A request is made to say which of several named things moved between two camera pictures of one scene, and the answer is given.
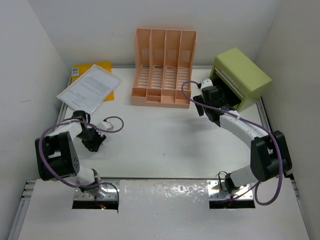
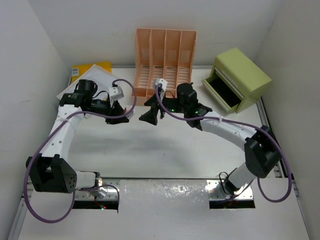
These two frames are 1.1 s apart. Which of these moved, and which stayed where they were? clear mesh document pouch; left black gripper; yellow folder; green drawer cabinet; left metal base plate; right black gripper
Moved: left black gripper; right black gripper
Stayed: clear mesh document pouch; left metal base plate; green drawer cabinet; yellow folder
